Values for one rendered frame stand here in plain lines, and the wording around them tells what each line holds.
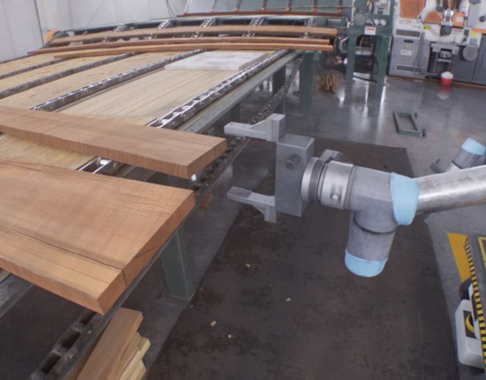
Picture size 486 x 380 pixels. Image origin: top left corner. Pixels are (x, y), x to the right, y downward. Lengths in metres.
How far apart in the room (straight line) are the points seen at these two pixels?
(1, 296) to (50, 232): 0.11
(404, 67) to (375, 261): 6.34
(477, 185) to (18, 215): 0.78
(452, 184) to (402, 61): 6.17
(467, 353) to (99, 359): 1.26
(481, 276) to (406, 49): 5.75
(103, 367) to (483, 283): 1.30
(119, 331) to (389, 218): 0.92
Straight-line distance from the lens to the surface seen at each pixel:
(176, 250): 1.29
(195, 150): 0.63
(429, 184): 0.67
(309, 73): 3.67
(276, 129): 0.53
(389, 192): 0.51
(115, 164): 0.72
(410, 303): 1.59
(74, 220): 0.49
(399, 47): 6.76
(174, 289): 1.48
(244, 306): 1.44
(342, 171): 0.52
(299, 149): 0.51
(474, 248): 1.51
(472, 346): 1.40
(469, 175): 0.69
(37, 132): 0.95
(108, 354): 1.13
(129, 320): 1.18
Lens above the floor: 1.13
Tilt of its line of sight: 31 degrees down
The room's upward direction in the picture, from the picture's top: 1 degrees counter-clockwise
